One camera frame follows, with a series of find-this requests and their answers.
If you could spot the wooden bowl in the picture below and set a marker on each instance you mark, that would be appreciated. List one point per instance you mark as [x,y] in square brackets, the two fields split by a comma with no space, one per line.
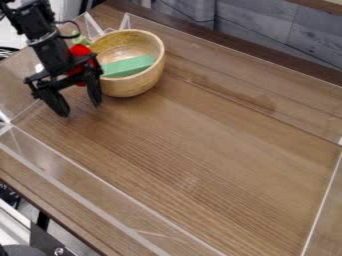
[131,56]

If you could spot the black metal bracket with screw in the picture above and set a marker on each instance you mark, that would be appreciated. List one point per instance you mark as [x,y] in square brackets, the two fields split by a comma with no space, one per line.
[43,241]

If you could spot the clear acrylic tray enclosure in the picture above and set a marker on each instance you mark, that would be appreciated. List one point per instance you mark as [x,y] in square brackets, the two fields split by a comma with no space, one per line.
[218,165]

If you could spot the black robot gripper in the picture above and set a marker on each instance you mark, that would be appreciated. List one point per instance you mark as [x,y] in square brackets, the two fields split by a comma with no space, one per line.
[46,85]

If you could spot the green rectangular block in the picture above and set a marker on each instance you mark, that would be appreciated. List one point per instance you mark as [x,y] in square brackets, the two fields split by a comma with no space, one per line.
[127,67]

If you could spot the red plush fruit green stem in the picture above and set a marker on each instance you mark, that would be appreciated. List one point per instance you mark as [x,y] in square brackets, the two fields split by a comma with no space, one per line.
[81,53]

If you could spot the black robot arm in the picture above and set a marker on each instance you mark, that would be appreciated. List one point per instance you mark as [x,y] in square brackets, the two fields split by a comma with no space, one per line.
[65,68]

